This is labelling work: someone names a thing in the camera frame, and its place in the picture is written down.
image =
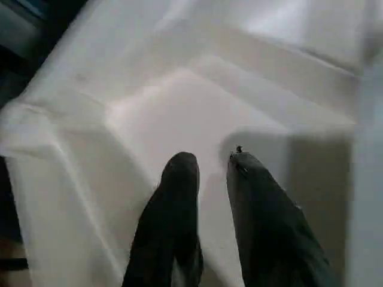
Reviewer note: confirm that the white plastic table top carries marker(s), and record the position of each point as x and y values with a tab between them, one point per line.
149	104

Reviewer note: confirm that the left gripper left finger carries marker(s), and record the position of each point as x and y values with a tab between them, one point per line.
170	227

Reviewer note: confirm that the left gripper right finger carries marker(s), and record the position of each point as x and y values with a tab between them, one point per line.
269	233

